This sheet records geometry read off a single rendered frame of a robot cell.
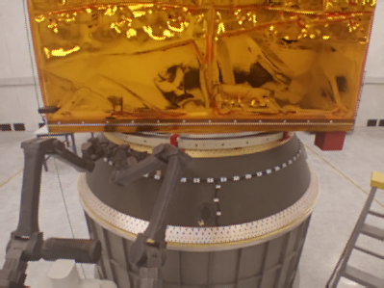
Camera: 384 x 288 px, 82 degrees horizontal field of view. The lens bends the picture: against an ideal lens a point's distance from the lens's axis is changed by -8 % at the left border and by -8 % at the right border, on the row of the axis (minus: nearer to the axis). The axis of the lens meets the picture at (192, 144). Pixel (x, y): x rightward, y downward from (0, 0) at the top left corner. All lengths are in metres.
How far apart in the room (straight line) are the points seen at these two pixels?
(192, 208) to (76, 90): 0.96
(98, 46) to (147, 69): 0.29
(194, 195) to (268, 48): 0.93
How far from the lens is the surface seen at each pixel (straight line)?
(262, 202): 1.58
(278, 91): 1.46
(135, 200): 1.57
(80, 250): 0.77
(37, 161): 0.98
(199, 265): 1.63
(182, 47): 1.36
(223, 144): 1.41
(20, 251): 0.98
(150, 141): 1.46
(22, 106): 8.44
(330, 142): 1.80
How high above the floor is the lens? 2.19
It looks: 21 degrees down
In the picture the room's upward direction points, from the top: straight up
